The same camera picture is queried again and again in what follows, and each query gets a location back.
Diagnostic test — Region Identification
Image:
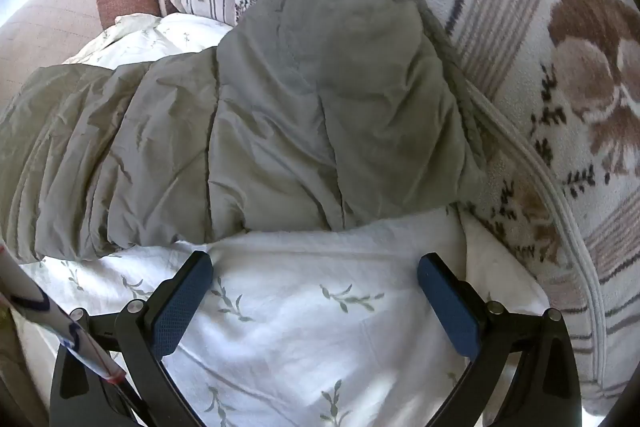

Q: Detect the white printed tube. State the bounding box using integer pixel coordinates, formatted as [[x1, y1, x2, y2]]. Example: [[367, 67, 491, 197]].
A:
[[0, 242, 126, 383]]

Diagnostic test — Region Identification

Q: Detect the long pink bolster cushion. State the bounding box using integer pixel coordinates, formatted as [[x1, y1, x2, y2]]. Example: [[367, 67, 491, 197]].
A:
[[0, 0, 161, 108]]

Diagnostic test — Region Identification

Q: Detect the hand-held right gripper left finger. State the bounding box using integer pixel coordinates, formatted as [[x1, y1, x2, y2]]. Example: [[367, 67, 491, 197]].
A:
[[50, 251, 213, 427]]

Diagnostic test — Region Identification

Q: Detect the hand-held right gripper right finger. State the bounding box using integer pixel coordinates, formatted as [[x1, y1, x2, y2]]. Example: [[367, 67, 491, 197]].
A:
[[417, 253, 583, 427]]

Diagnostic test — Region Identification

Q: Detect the olive quilted jacket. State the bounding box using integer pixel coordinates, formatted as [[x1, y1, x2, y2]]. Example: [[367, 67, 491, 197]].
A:
[[0, 0, 488, 263]]

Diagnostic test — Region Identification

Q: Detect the white leaf-print bed sheet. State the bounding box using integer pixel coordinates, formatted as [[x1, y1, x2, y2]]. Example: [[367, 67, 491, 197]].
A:
[[15, 12, 551, 427]]

